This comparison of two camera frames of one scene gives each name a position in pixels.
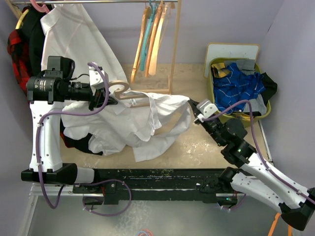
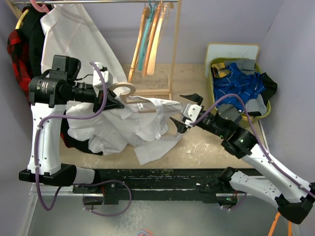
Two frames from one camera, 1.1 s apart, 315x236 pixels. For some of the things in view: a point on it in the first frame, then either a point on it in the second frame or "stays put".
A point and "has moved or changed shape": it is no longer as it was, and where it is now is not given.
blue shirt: x=236 y=86 stays put
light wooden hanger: x=119 y=95 -> x=125 y=96
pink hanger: x=44 y=9 stays put
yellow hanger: x=21 y=18 stays put
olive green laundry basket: x=237 y=90 stays put
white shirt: x=138 y=124 has moved or changed shape
